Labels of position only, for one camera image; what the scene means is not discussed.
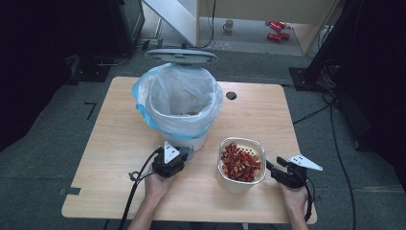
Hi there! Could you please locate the black cabinet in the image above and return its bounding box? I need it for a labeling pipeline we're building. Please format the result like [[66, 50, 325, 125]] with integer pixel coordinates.
[[108, 0, 147, 56]]

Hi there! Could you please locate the pile of red date slices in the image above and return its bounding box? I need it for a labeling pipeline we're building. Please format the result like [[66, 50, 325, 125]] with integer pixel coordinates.
[[219, 142, 262, 183]]

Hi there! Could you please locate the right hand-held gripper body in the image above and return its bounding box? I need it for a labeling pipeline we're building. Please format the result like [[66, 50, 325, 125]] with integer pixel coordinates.
[[281, 154, 324, 189]]

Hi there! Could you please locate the white strainer bowl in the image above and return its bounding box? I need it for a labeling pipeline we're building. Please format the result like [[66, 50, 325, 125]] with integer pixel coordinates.
[[214, 137, 267, 195]]

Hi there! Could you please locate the long black floor cable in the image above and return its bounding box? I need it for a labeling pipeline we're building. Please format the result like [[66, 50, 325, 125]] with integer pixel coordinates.
[[329, 95, 357, 230]]

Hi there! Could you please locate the black stand base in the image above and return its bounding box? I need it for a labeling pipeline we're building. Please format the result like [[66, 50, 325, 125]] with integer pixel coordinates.
[[288, 66, 320, 93]]

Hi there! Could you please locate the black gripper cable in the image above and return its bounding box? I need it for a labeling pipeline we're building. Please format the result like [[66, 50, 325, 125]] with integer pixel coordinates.
[[302, 176, 317, 223], [118, 147, 164, 230]]

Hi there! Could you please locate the person's left hand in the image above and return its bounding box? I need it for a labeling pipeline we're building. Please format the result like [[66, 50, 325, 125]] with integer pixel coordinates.
[[144, 172, 177, 205]]

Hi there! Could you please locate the short black floor cable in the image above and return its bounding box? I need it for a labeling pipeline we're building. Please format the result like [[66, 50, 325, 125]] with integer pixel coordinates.
[[292, 103, 333, 126]]

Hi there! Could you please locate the red can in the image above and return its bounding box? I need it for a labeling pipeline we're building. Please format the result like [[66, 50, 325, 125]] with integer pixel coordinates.
[[269, 21, 287, 32]]

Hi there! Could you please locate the hanging black cable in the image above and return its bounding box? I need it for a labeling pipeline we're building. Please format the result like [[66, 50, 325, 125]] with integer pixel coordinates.
[[194, 0, 217, 50]]

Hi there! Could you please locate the slanted white board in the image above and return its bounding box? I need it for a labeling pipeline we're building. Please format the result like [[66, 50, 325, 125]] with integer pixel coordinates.
[[142, 0, 198, 47]]

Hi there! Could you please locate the blue and white trash bag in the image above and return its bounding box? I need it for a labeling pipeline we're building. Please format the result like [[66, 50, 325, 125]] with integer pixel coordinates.
[[131, 61, 224, 141]]

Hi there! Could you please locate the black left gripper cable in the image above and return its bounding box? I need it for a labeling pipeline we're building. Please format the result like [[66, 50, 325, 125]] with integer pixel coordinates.
[[118, 147, 164, 230]]

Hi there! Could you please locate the person's right hand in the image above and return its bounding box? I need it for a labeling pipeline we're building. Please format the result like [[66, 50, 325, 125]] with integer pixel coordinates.
[[280, 182, 309, 218]]

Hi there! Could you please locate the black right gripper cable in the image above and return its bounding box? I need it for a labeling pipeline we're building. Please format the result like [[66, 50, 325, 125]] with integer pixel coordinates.
[[302, 176, 317, 223]]

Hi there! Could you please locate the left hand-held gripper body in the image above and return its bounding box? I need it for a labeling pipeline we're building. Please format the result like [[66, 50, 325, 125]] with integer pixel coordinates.
[[152, 141, 190, 178]]

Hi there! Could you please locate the white pedal trash can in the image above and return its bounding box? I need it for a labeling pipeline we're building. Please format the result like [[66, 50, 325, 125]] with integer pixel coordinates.
[[144, 48, 219, 161]]

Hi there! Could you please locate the black floor plate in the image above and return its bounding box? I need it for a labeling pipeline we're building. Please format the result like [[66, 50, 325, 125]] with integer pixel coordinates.
[[70, 63, 112, 83]]

